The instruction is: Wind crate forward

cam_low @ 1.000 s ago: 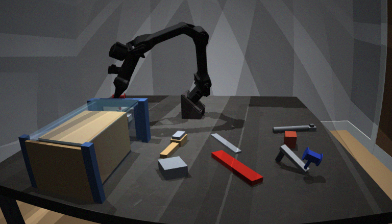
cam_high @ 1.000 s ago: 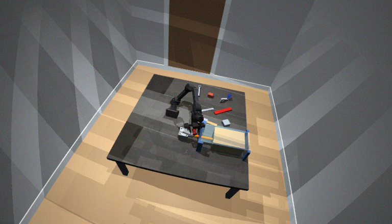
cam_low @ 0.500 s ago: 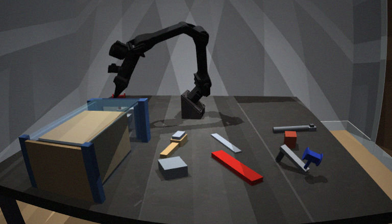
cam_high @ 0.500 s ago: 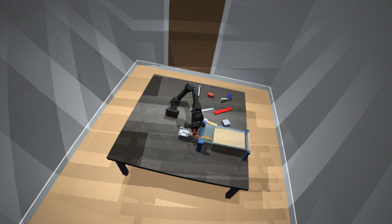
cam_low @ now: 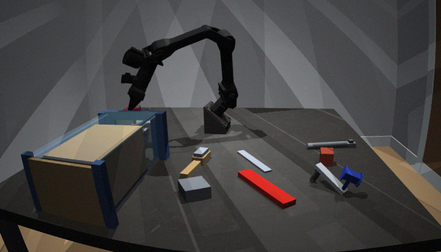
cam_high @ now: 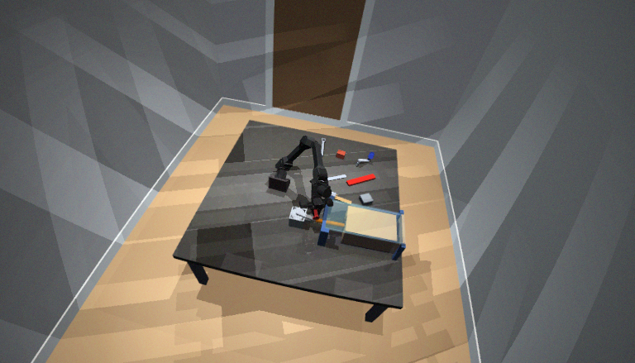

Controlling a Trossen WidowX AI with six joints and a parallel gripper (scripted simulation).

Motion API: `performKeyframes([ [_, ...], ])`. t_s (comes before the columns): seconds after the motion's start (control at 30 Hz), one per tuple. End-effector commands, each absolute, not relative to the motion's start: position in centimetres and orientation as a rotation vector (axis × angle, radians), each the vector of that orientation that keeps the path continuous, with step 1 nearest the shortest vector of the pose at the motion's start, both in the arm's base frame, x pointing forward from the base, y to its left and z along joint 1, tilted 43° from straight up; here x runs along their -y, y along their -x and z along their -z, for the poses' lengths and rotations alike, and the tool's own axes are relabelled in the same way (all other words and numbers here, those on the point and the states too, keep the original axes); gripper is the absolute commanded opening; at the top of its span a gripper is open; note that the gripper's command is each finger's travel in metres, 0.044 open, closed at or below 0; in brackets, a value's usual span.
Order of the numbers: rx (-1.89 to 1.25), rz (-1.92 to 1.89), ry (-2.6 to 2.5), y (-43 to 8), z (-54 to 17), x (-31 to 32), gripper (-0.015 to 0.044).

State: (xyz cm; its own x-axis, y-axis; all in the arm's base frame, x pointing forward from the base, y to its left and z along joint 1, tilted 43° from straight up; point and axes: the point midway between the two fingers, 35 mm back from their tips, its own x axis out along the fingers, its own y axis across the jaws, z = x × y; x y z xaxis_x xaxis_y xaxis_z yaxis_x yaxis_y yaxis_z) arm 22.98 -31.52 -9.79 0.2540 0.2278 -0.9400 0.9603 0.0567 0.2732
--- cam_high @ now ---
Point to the clear-panelled rack with blue uprights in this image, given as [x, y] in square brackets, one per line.
[363, 228]

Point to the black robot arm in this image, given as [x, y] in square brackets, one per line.
[319, 171]

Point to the grey crank handle with blue knob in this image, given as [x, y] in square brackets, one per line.
[371, 156]

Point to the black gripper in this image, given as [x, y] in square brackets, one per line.
[304, 204]

